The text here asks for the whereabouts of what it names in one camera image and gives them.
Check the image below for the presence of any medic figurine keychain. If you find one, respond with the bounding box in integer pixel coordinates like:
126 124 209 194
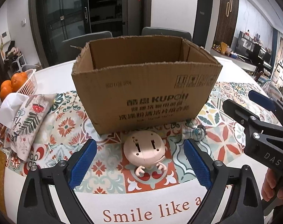
182 124 207 142

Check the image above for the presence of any pink doll head speaker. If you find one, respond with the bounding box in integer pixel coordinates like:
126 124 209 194
123 130 167 177

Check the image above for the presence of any right hand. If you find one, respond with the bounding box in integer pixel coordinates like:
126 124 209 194
261 169 283 202

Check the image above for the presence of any patterned table runner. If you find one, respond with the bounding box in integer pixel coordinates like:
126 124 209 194
1 81 279 195

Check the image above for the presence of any white TV console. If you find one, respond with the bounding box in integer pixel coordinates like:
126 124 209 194
210 49 257 73

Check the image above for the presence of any floral fabric tissue cover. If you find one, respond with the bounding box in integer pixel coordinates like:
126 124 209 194
4 94 57 161

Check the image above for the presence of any white tissue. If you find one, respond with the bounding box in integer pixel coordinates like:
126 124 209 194
0 93 29 128

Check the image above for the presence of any brown cardboard box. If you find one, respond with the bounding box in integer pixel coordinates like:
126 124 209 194
72 35 222 135

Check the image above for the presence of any white fruit basket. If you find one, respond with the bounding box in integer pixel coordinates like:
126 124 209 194
0 69 38 107

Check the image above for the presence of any orange fruit left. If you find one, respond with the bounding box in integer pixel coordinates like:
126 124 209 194
0 80 13 101

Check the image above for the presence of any orange fruit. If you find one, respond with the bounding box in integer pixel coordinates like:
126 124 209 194
11 72 27 92
0 80 13 101

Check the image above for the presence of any right dark dining chair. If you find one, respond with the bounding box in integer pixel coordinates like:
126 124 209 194
141 27 192 42

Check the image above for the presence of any dark dining chair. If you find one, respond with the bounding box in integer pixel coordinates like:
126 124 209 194
58 31 113 63
141 27 192 42

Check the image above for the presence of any orange fruit right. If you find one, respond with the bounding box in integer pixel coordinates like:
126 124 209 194
11 72 27 92

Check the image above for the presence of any white shoe rack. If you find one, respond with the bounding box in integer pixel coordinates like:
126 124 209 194
4 54 26 76

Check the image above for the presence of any left dark dining chair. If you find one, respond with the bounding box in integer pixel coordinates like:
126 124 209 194
58 31 113 63

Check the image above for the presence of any dark glass door cabinet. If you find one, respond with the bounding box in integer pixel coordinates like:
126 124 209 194
28 0 152 67

